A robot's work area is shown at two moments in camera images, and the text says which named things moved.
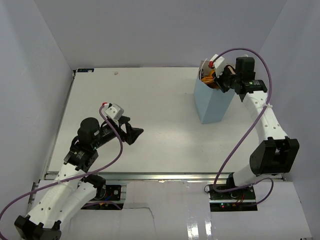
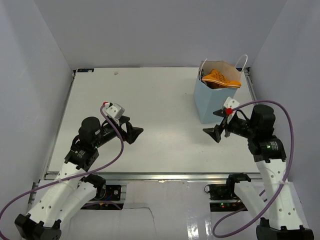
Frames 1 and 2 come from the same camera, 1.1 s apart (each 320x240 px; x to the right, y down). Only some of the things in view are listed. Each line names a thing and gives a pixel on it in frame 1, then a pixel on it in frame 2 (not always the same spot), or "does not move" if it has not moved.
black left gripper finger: (123, 119) does not move
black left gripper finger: (132, 135) does not move
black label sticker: (85, 70) does not move
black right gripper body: (227, 80) → (241, 127)
